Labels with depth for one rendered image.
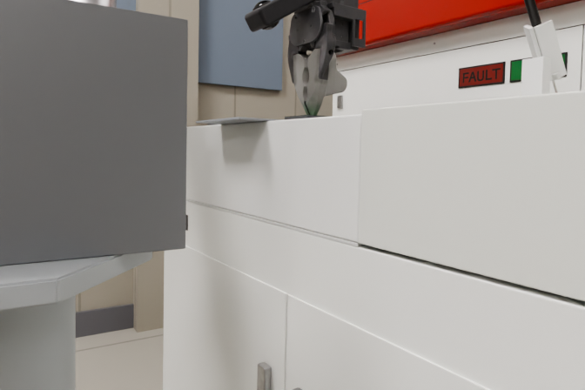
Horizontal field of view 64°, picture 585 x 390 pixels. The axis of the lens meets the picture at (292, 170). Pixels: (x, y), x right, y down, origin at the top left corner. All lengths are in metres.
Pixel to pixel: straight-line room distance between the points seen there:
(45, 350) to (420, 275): 0.36
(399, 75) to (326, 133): 0.80
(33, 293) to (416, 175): 0.33
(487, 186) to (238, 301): 0.47
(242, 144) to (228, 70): 1.94
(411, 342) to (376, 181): 0.16
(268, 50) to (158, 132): 2.34
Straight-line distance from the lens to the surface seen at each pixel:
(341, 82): 0.67
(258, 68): 2.73
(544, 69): 0.71
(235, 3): 2.75
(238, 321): 0.77
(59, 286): 0.41
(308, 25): 0.66
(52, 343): 0.53
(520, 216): 0.40
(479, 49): 1.20
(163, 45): 0.47
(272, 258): 0.66
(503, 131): 0.40
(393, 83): 1.35
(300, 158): 0.59
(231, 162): 0.75
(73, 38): 0.46
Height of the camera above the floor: 0.92
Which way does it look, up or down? 3 degrees down
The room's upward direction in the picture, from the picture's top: 1 degrees clockwise
